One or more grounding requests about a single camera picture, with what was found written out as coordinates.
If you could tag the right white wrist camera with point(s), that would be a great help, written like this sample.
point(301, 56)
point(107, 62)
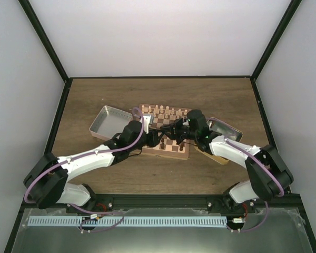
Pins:
point(185, 121)

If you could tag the yellow rimmed metal tin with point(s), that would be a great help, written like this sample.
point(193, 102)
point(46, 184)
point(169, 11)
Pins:
point(226, 131)

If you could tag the light blue slotted cable duct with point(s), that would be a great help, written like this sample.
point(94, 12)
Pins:
point(72, 221)

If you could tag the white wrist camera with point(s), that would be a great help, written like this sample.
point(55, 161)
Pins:
point(147, 121)
point(185, 121)

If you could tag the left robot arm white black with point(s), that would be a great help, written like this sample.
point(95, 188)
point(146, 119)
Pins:
point(49, 183)

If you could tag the pink rimmed metal tin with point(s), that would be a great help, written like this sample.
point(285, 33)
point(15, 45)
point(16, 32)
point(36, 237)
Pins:
point(109, 122)

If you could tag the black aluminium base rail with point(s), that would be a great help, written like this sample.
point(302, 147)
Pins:
point(213, 203)

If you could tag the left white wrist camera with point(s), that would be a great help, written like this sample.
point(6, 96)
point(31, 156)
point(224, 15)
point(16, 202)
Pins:
point(147, 121)

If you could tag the black enclosure frame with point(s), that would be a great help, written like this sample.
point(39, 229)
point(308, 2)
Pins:
point(280, 29)

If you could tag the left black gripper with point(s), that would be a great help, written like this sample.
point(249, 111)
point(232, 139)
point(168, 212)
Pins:
point(155, 139)

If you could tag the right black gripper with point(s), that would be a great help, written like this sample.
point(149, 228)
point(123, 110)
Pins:
point(173, 128)

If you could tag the dark wooden chess piece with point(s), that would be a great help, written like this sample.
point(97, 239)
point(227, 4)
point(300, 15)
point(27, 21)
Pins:
point(182, 148)
point(162, 146)

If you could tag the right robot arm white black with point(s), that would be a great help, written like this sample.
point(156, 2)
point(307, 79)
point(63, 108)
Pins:
point(268, 174)

